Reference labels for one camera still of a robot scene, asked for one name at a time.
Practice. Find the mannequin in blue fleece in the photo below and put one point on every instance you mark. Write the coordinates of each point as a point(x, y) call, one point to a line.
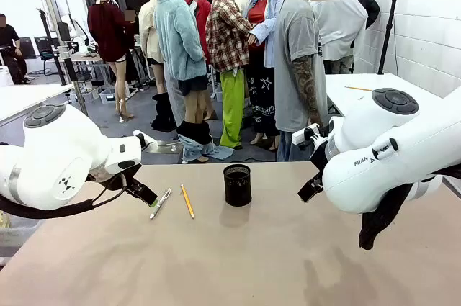
point(178, 32)

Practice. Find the person in grey t-shirt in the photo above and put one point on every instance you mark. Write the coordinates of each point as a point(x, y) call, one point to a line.
point(295, 68)

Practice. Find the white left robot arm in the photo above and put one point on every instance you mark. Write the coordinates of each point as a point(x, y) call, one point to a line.
point(54, 147)

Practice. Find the plain yellow pencil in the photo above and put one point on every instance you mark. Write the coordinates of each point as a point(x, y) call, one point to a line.
point(187, 201)

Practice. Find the mannequin in maroon dress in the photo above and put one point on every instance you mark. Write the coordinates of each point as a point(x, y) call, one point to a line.
point(108, 32)

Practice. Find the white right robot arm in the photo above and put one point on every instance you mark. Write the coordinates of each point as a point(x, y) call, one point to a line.
point(378, 162)

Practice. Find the mannequin in white shirt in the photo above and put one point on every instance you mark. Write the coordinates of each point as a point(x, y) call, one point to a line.
point(338, 32)

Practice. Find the empty clear plastic bin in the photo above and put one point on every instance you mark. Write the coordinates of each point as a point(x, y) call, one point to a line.
point(18, 234)

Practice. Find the black mesh pen holder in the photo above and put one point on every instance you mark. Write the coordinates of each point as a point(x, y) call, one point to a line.
point(237, 187)

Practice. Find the white table grey leg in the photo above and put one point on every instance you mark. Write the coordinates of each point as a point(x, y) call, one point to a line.
point(21, 97)

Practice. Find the yellow pencil pink eraser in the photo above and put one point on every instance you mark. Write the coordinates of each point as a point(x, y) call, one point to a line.
point(358, 88)

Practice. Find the seated person in black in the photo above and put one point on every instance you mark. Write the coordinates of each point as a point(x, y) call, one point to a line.
point(11, 50)

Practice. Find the white side table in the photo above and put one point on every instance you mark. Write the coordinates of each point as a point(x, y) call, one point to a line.
point(345, 101)

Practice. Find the tall black tripod stand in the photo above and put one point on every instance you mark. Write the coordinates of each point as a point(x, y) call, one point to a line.
point(389, 32)

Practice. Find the mannequin in cream jacket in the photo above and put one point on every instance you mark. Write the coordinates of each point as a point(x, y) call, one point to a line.
point(147, 32)

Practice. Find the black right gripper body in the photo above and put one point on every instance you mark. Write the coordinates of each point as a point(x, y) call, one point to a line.
point(318, 156)

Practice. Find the green white pen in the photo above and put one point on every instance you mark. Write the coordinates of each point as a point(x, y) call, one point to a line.
point(160, 203)

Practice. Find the mannequin in plaid shirt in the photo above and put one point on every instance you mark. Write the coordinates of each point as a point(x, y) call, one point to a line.
point(227, 32)

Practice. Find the mannequin in red jacket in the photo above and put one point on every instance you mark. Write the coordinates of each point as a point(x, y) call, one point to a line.
point(202, 11)

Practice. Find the person's tattooed right forearm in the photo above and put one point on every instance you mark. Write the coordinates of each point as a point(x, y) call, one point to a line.
point(308, 93)

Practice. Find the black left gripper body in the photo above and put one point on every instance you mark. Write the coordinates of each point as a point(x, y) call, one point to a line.
point(115, 178)

